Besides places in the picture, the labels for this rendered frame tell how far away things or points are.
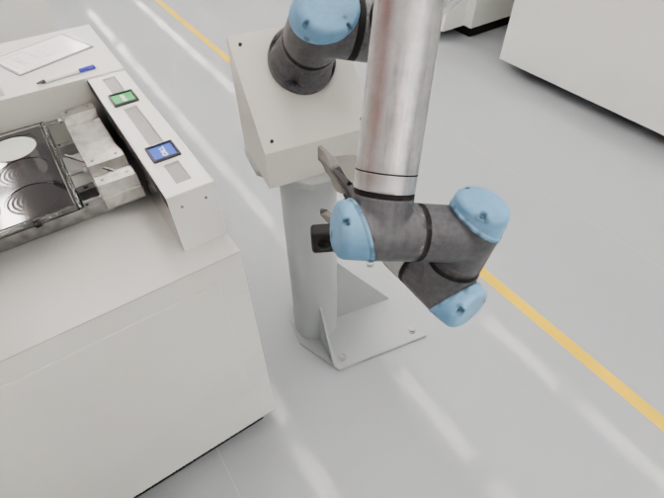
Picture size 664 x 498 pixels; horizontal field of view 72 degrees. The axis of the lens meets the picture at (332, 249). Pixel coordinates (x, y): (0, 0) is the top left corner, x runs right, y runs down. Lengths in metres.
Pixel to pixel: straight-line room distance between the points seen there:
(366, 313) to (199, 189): 1.08
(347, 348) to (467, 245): 1.18
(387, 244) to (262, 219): 1.70
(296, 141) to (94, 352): 0.59
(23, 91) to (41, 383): 0.70
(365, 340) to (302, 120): 0.95
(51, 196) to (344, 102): 0.65
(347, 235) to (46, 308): 0.63
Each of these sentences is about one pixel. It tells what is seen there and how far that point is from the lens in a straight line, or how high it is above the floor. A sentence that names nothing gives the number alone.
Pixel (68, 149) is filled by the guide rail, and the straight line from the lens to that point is 1.34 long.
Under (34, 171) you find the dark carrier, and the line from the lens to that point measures 1.18.
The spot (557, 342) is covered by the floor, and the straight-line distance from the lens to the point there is 1.94.
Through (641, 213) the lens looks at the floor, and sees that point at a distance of 2.65.
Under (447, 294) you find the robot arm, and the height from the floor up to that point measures 1.00.
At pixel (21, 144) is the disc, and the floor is 0.90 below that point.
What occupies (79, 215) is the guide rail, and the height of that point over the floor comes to 0.84.
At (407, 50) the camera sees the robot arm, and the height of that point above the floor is 1.29.
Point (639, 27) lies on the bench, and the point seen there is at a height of 0.54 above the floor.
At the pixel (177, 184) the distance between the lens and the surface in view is 0.90.
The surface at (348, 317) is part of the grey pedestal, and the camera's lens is 1.79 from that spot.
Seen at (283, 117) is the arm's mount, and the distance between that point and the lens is 1.04.
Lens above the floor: 1.49
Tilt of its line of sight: 47 degrees down
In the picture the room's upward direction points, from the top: 1 degrees counter-clockwise
